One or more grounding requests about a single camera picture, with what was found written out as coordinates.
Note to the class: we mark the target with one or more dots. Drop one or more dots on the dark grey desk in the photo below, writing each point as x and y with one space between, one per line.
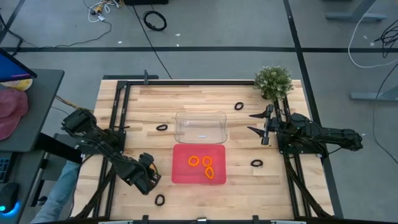
40 105

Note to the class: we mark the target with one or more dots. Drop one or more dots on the clear plastic bin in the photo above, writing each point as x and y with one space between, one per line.
199 124

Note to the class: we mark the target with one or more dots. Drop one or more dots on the pink cap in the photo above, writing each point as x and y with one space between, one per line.
11 109

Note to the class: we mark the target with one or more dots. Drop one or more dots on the artificial potted green plant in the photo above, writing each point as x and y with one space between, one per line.
273 82

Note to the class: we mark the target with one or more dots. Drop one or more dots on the grey desk foot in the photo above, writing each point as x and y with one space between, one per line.
373 96
354 16

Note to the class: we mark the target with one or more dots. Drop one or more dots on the computer monitor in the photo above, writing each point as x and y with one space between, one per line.
12 67

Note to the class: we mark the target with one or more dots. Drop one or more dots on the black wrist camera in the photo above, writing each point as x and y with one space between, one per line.
146 159
275 124

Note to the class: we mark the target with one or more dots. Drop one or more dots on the black aluminium rig frame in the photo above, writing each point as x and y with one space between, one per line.
186 82

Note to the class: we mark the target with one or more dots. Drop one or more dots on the yellow cap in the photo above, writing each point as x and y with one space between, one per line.
18 84

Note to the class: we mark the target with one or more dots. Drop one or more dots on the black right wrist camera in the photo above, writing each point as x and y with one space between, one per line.
275 124

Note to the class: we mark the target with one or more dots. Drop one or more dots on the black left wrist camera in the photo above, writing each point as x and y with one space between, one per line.
146 159

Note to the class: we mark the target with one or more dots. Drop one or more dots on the black mouse with blue light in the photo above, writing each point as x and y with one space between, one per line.
8 196

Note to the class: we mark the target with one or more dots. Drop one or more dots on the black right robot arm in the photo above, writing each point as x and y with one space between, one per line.
323 137

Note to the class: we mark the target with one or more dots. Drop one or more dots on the person's leg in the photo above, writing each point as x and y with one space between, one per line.
59 193

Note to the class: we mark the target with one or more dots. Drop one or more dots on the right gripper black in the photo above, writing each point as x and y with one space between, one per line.
267 137

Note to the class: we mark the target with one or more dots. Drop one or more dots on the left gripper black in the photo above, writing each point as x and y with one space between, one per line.
140 175

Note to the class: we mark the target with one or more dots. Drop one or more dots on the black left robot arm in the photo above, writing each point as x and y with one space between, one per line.
102 146

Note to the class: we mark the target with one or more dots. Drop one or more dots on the pink translucent plastic bin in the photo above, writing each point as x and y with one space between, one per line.
186 175

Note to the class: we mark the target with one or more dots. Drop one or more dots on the black keyboard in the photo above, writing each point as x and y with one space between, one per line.
4 166

